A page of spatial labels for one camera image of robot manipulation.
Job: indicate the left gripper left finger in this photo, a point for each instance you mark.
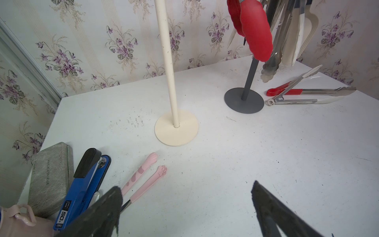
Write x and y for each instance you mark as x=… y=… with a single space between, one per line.
x=100 y=220

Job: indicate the red handled tongs at right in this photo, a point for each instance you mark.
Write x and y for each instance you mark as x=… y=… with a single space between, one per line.
x=342 y=91

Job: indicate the grey whiteboard eraser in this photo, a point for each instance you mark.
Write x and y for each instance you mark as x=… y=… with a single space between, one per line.
x=51 y=178

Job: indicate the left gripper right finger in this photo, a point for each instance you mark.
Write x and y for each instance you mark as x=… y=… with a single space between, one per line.
x=275 y=218

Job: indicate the white tipped tongs at right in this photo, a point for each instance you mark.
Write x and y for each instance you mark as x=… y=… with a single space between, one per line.
x=280 y=100

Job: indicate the dark grey utensil rack stand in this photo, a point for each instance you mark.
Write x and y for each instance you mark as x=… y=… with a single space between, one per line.
x=243 y=99

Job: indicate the cream utensil rack stand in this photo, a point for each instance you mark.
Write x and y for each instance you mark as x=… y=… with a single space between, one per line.
x=174 y=128

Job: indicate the blue stapler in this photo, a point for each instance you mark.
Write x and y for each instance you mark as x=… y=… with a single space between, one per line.
x=88 y=178

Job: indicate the red handled steel tongs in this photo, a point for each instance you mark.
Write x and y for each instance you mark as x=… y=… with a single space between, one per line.
x=281 y=12

